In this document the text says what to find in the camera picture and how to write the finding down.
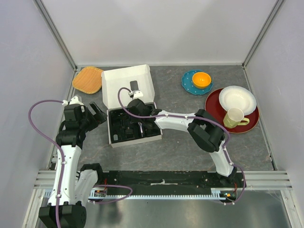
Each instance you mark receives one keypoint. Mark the pale yellow mug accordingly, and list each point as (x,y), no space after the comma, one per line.
(235,117)

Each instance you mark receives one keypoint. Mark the woven orange tray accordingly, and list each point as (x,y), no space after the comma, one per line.
(88,80)

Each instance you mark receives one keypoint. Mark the silver black hair clipper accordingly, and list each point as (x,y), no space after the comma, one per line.
(141,129)

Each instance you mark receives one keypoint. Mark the dark red plate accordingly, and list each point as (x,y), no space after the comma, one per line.
(212,106)

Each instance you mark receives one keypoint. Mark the teal dotted plate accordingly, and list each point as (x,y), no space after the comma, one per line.
(188,85)

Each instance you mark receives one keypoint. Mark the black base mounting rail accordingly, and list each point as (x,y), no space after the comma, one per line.
(168,183)

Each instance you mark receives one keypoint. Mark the white clipper kit box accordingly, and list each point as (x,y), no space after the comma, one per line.
(121,86)

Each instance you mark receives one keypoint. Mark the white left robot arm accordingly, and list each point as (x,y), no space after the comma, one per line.
(66,207)

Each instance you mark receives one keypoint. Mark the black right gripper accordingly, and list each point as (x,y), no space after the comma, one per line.
(133,119)

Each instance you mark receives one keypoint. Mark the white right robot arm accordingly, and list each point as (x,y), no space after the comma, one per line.
(208,134)

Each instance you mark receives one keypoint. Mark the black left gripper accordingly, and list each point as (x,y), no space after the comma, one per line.
(97,118)

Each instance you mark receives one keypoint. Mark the white paper bowl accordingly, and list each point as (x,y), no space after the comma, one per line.
(237,97)

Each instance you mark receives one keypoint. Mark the orange bowl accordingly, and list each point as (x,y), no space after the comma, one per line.
(201,80)

